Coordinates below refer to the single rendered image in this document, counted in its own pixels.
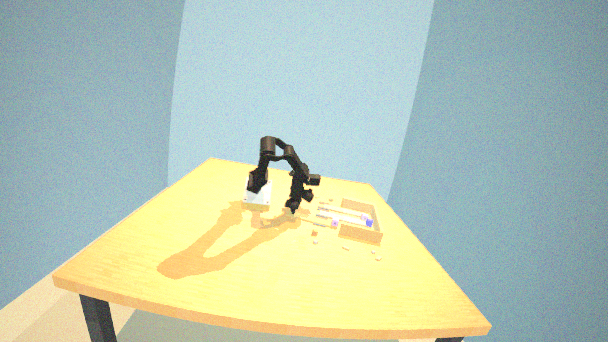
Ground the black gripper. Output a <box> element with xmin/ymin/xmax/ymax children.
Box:
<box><xmin>284</xmin><ymin>184</ymin><xmax>304</xmax><ymax>214</ymax></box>

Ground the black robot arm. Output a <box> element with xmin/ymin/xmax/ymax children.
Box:
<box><xmin>246</xmin><ymin>136</ymin><xmax>321</xmax><ymax>203</ymax></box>

